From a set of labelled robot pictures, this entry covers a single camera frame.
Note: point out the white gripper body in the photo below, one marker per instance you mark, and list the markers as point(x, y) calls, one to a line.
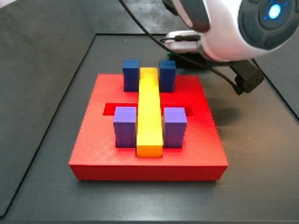
point(183, 41)

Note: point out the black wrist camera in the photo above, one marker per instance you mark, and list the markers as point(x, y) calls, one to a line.
point(250, 76)

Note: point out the yellow long bar block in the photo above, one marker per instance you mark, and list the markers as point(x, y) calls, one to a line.
point(150, 128)

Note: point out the purple block left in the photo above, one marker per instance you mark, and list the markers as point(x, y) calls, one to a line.
point(125, 124)

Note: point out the purple block right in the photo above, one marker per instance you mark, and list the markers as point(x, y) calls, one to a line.
point(174, 127)

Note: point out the dark blue block left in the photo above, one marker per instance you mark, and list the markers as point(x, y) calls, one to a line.
point(131, 68)

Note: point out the dark blue block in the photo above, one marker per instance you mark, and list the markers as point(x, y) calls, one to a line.
point(167, 72)
point(131, 68)

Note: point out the black fixture bracket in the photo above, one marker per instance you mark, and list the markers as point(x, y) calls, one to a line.
point(190, 61)

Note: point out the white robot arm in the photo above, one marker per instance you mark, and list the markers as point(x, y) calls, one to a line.
point(233, 30)

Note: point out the dark blue block right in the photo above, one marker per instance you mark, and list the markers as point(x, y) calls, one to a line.
point(167, 72)

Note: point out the red base board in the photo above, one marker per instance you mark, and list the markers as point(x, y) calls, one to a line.
point(98, 160)

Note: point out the purple block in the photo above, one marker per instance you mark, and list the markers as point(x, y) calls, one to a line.
point(174, 127)
point(125, 124)

